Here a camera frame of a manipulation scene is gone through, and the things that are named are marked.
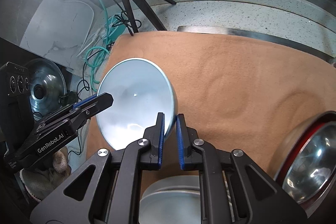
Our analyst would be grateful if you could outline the light blue ceramic bowl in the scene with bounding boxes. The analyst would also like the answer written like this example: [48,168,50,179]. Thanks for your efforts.
[96,58,178,150]

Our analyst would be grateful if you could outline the light blue plate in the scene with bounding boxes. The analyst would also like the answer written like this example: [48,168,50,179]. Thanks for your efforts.
[138,175,201,223]

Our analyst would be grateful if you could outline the tan cloth mat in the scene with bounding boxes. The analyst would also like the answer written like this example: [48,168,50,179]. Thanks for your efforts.
[85,30,336,198]

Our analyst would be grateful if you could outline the red rimmed steel bowl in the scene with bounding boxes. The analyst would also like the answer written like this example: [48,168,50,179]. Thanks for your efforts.
[268,111,335,217]

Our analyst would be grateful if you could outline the steel sink edge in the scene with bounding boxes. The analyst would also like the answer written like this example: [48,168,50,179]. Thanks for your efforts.
[177,26,334,64]

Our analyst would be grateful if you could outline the black camera device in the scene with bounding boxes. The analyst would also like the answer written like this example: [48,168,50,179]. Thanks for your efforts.
[1,62,35,146]

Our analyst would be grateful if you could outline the teal cable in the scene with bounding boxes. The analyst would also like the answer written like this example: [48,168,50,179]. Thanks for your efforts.
[73,0,124,92]

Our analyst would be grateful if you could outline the black cable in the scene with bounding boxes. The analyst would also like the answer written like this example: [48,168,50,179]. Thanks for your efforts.
[76,0,142,98]

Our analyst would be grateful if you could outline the white cable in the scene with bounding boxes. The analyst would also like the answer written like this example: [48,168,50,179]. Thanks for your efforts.
[51,0,111,57]

